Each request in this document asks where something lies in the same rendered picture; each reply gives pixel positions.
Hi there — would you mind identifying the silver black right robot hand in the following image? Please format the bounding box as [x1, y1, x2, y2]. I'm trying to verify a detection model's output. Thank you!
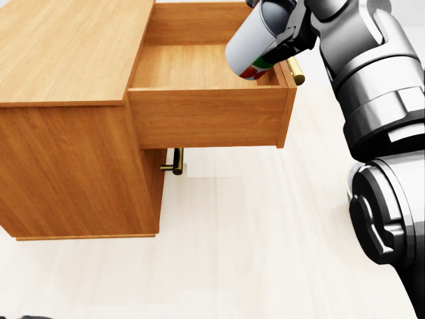
[246, 0, 425, 84]

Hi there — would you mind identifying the white ketchup bottle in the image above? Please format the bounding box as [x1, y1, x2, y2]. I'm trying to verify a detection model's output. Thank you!
[224, 0, 290, 82]

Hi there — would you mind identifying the open wooden drawer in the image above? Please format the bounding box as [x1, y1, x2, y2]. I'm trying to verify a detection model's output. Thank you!
[127, 1, 298, 150]

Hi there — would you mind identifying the closed wooden drawer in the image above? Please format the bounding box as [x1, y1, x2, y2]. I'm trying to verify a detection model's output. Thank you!
[141, 148, 168, 234]

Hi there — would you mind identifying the wooden cabinet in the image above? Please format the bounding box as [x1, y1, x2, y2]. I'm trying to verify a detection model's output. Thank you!
[0, 0, 169, 241]

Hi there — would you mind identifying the brass handle of open drawer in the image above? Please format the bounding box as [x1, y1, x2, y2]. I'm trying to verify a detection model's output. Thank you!
[286, 56, 306, 86]

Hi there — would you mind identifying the brass handle of closed drawer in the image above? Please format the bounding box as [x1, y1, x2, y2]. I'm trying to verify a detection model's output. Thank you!
[160, 148, 185, 176]

